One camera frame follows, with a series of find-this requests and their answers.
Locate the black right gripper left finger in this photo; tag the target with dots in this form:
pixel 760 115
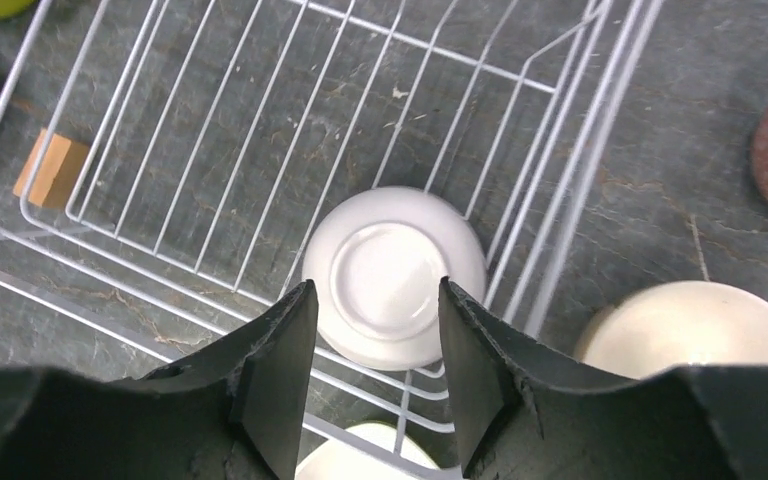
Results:
pixel 231 410

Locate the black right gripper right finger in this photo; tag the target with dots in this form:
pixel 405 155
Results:
pixel 522 410

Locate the green square plastic bowl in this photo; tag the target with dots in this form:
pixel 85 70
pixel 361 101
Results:
pixel 371 450

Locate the tan ceramic floral bowl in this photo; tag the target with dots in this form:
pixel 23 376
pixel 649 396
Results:
pixel 677 323

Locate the white round bowl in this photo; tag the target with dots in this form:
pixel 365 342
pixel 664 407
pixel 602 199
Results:
pixel 377 260

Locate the yellow green round bowl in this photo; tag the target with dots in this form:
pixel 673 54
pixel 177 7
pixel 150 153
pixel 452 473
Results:
pixel 11 8

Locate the small wooden block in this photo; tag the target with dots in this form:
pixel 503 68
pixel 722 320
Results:
pixel 59 170

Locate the white wire dish rack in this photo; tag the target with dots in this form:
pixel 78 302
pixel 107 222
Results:
pixel 222 133

